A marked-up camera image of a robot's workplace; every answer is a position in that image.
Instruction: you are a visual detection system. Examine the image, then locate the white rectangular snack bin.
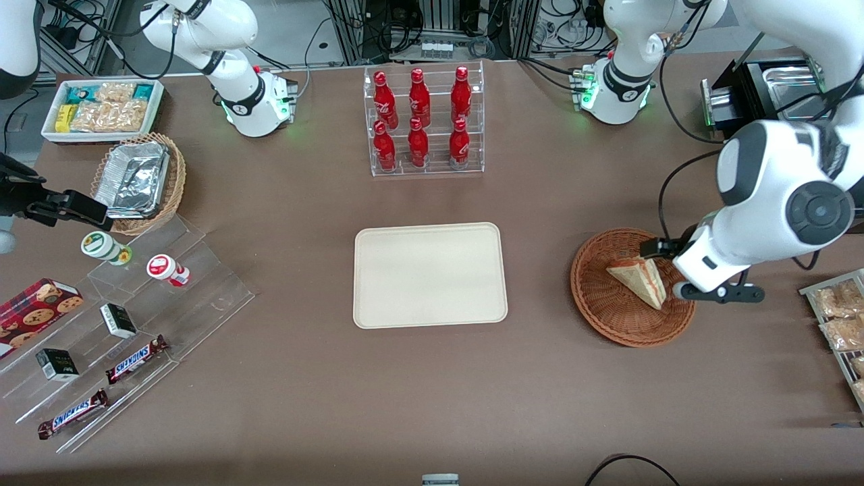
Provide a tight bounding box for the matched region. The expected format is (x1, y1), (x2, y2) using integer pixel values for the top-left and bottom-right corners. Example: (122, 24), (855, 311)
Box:
(40, 78), (166, 144)

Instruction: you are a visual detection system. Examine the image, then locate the clear acrylic bottle rack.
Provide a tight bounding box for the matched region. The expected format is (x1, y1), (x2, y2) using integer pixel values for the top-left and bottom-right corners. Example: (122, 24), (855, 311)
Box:
(363, 61), (485, 178)

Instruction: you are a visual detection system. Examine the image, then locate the green lid yogurt cup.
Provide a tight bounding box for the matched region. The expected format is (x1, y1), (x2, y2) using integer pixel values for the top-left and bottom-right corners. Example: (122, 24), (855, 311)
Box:
(81, 231), (133, 266)

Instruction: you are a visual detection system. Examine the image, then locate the clear acrylic stepped display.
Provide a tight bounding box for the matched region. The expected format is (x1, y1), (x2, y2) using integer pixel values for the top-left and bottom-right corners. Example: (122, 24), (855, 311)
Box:
(0, 215), (256, 454)

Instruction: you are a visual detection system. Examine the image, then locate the small black carton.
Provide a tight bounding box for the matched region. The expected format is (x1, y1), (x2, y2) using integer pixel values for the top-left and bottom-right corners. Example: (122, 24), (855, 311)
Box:
(35, 348), (80, 383)
(100, 303), (138, 340)

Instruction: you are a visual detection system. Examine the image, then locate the black floor cable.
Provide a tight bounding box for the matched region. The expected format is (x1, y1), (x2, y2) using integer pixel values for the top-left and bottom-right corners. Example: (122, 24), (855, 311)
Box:
(584, 454), (682, 486)

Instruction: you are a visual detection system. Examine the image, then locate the beige rectangular serving tray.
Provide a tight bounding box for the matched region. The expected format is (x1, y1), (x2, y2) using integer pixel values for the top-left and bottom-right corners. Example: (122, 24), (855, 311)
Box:
(353, 222), (508, 329)

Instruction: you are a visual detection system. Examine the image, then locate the triangular sandwich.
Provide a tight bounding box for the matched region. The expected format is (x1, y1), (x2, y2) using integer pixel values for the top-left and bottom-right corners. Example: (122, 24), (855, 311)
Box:
(605, 255), (668, 311)

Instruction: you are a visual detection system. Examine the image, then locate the red lid yogurt cup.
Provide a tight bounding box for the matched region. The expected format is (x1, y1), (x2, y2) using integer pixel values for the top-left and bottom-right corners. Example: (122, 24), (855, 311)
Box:
(146, 254), (191, 288)

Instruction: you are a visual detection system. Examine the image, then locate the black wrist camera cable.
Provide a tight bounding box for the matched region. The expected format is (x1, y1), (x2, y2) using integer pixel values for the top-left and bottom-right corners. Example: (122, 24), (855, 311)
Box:
(658, 150), (726, 238)

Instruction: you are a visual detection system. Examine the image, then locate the metal snack tray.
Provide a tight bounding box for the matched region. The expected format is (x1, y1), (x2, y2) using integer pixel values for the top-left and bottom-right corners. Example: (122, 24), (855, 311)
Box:
(799, 269), (864, 414)

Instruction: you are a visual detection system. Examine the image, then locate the tan wicker basket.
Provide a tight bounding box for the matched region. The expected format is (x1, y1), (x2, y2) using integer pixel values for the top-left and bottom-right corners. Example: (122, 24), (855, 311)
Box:
(90, 132), (187, 237)

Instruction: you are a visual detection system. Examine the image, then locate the red plaid cookie box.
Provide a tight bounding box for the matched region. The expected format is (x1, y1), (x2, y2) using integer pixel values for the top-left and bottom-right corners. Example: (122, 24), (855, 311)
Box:
(0, 278), (85, 360)

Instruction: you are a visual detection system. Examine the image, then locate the aluminium frame rack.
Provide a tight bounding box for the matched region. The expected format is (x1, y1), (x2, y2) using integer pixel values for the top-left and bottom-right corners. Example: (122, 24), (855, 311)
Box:
(324, 0), (541, 65)

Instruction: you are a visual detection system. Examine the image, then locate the large clear cracker bag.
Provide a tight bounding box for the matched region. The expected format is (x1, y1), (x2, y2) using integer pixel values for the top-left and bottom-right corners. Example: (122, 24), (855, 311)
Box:
(70, 100), (148, 133)

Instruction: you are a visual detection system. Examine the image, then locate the red cola bottle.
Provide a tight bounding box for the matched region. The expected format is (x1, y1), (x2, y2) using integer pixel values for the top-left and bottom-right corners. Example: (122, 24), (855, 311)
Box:
(451, 66), (473, 124)
(373, 120), (398, 171)
(373, 71), (399, 130)
(408, 117), (430, 168)
(409, 68), (431, 129)
(449, 118), (471, 169)

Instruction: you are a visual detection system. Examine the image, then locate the aluminium foil tray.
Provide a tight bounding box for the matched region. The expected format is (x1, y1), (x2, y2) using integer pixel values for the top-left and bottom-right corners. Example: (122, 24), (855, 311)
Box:
(94, 140), (171, 220)

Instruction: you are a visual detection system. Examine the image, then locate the round brown wicker basket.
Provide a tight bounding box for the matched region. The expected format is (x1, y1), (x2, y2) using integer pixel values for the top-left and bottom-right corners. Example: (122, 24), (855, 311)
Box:
(570, 227), (697, 348)

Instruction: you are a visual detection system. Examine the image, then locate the small clear cracker bag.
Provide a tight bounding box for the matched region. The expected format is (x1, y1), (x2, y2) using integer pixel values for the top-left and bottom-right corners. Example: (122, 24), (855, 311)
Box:
(94, 82), (136, 102)

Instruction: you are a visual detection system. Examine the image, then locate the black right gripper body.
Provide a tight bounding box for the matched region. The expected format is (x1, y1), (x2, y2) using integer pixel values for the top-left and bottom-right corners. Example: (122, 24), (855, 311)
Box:
(0, 154), (48, 219)

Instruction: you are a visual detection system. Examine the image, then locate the snickers chocolate bar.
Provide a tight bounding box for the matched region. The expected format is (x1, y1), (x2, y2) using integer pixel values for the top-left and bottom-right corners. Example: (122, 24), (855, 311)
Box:
(37, 389), (110, 441)
(105, 335), (169, 385)

